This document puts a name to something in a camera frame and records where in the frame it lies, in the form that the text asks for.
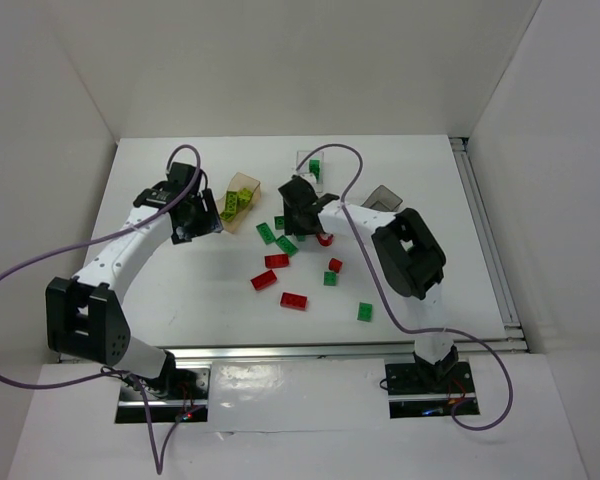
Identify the dark green lego brick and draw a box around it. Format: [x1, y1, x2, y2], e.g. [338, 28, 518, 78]
[323, 271, 338, 286]
[357, 302, 373, 322]
[275, 235, 298, 257]
[274, 215, 285, 230]
[309, 158, 322, 183]

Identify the lime lego brick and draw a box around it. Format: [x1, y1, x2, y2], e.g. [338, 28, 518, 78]
[237, 188, 253, 210]
[220, 191, 238, 223]

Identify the long dark green lego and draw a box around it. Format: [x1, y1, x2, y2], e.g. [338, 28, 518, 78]
[256, 222, 276, 245]

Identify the smoky grey container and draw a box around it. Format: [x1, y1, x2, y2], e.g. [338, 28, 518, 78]
[362, 185, 403, 212]

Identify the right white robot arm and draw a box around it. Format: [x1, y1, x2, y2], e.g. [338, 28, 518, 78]
[279, 175, 458, 388]

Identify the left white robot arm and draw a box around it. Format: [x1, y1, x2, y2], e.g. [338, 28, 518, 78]
[45, 163, 223, 396]

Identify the clear transparent container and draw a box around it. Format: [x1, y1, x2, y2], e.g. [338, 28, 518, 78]
[295, 150, 324, 194]

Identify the red flower lego piece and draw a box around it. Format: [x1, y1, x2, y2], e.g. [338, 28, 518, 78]
[316, 234, 334, 247]

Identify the amber transparent container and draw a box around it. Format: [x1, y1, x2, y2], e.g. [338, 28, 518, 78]
[216, 172, 261, 234]

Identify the small red lego brick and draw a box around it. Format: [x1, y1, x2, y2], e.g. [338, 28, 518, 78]
[328, 258, 343, 273]

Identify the red rounded lego brick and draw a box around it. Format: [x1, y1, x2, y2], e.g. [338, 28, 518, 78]
[250, 270, 278, 291]

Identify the aluminium front rail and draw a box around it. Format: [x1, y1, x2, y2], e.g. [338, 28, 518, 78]
[57, 340, 421, 363]

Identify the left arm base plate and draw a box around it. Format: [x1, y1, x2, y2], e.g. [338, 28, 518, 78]
[115, 368, 211, 424]

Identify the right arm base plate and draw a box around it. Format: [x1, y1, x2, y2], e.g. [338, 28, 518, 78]
[379, 361, 480, 419]

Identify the aluminium side rail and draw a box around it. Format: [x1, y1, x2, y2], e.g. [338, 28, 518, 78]
[449, 137, 528, 351]

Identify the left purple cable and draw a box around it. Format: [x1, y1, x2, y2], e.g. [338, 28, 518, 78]
[0, 144, 202, 475]

